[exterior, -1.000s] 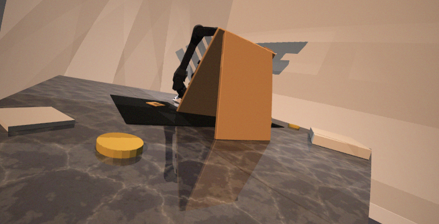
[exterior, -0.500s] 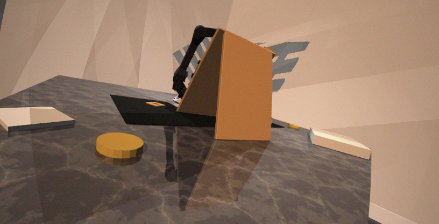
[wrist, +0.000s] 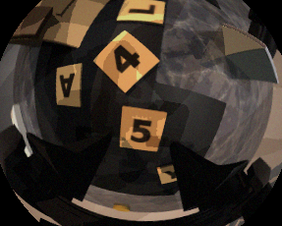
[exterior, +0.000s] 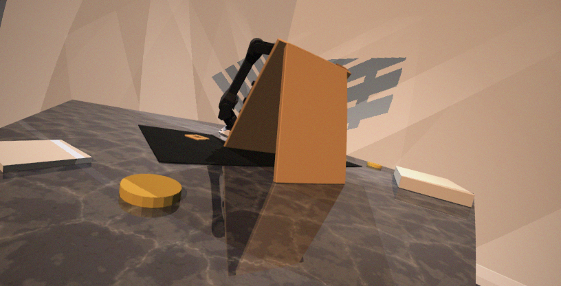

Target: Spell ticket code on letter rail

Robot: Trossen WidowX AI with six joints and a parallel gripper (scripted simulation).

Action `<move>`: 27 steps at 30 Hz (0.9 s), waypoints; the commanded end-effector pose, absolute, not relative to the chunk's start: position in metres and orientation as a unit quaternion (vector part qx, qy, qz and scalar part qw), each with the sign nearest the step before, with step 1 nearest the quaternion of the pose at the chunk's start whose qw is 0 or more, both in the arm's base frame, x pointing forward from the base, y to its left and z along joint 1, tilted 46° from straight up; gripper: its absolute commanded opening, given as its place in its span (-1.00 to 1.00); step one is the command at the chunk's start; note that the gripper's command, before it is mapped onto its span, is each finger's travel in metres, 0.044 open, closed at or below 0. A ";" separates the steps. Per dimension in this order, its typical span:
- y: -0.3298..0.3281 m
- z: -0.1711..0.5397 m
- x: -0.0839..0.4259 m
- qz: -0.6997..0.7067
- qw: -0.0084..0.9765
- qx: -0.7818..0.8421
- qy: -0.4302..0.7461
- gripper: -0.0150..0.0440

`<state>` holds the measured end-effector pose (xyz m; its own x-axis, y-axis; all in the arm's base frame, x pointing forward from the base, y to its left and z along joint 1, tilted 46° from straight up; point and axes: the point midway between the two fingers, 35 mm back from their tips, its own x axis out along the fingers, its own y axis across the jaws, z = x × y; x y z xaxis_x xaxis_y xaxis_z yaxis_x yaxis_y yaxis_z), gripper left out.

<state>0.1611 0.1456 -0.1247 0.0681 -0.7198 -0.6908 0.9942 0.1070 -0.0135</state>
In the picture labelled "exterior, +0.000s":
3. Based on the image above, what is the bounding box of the beige flat slab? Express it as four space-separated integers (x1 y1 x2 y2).
0 140 92 173

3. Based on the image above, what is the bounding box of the orange letter tile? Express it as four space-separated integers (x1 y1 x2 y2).
185 135 210 140

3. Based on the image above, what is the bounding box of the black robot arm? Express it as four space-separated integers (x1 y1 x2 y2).
218 38 274 131

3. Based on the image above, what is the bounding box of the yellow flat disc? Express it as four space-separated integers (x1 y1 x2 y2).
119 174 182 208
367 162 382 168

